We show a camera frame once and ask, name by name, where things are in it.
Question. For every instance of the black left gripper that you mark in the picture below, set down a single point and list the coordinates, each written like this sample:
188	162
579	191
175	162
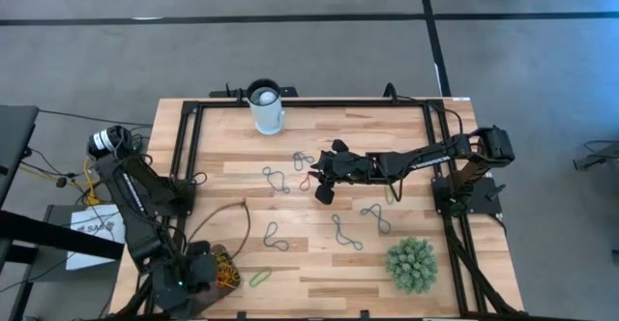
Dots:
200	268

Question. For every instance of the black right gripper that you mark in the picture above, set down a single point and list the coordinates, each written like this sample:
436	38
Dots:
353	168

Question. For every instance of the teal rubber band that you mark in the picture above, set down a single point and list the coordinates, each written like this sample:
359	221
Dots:
376	213
300	159
267	238
276	180
341	234

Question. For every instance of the green rubber band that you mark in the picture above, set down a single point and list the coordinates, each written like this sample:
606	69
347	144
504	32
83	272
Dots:
388	197
250	283

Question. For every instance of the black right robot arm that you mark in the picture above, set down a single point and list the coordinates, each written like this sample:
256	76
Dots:
435	154

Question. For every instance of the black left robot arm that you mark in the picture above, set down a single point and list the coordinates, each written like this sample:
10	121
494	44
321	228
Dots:
135	195

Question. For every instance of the brown fabric bin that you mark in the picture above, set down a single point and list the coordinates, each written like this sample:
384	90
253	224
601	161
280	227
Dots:
210	299

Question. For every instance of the tall white plastic cup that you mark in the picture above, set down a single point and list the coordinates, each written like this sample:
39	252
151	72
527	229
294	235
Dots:
268	118

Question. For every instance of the white ball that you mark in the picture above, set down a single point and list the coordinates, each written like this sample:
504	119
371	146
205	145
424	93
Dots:
266	97

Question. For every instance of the white paper sign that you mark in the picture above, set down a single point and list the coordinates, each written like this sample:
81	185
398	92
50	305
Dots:
97	217

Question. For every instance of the green artificial plant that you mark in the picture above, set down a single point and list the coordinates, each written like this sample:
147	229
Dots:
411	265

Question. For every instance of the black bar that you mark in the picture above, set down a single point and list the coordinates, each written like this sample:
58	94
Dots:
58	236

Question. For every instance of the grey box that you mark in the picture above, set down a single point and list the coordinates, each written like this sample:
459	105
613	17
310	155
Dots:
55	213

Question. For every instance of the black metal table frame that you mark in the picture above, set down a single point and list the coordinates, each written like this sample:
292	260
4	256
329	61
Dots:
338	103

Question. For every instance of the black bracket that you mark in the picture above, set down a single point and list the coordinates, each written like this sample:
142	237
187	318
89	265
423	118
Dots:
227	93

